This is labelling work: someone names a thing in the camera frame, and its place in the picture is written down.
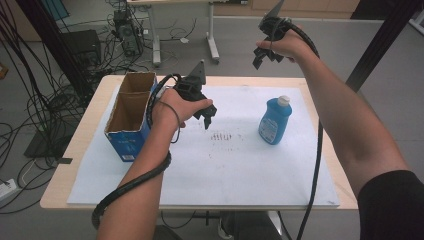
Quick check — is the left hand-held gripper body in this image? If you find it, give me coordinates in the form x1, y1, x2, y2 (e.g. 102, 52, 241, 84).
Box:
173, 59, 210, 102

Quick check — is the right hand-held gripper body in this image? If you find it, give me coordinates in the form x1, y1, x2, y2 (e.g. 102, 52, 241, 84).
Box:
259, 0, 295, 40

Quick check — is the blue bottle with white cap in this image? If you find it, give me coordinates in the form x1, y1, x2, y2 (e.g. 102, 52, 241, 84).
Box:
258, 95, 293, 146

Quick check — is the blue cardboard box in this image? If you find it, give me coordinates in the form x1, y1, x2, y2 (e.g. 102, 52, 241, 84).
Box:
104, 71, 158, 163

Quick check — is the person's right hand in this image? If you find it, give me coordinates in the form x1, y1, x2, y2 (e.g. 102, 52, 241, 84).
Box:
255, 24, 316, 65

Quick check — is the person's left hand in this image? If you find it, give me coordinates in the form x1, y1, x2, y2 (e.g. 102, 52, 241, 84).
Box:
151, 88, 214, 134

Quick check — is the wooden cabinet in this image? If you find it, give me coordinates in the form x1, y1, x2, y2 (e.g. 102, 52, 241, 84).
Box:
213, 0, 362, 20

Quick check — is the white sheet mat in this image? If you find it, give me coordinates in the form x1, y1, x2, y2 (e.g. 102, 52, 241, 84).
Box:
66, 84, 340, 208

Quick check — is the computer tower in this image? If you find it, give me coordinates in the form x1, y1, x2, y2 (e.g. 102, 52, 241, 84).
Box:
112, 9, 145, 58

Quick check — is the black case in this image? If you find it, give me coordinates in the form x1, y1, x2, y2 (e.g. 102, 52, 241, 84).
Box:
61, 29, 103, 68

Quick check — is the white table leg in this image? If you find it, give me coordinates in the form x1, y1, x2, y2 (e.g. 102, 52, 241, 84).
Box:
266, 210, 283, 235

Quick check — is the black floor plate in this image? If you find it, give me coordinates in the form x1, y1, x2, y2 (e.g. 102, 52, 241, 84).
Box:
23, 128, 74, 160

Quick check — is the person's black sleeve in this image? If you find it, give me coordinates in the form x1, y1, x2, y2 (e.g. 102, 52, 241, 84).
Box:
357, 169, 424, 240

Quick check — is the white power strip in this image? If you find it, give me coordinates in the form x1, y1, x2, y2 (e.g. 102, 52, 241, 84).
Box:
0, 178, 18, 202

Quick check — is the white desk frame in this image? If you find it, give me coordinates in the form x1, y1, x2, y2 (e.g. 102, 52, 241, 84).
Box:
126, 0, 222, 67

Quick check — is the left gripper black corrugated cable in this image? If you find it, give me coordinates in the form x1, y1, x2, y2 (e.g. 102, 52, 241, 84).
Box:
91, 73, 183, 231

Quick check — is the gripper black corrugated cable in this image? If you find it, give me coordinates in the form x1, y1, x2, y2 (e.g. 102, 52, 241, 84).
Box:
91, 73, 183, 231
269, 18, 324, 240

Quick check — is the black metal frame post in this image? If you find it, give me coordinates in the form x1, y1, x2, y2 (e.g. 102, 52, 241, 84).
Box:
344, 0, 424, 94

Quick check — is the thin black cable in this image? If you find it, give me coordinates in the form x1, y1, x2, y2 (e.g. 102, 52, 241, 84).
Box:
160, 209, 198, 231

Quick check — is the right gripper black corrugated cable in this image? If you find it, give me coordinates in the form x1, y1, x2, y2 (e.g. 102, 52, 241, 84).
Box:
269, 18, 324, 240

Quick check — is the dark stand post with cables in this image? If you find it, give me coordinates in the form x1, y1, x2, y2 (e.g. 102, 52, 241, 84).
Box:
14, 0, 96, 99

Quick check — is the tangle of black floor cables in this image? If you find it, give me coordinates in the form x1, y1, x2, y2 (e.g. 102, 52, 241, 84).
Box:
0, 6, 114, 214

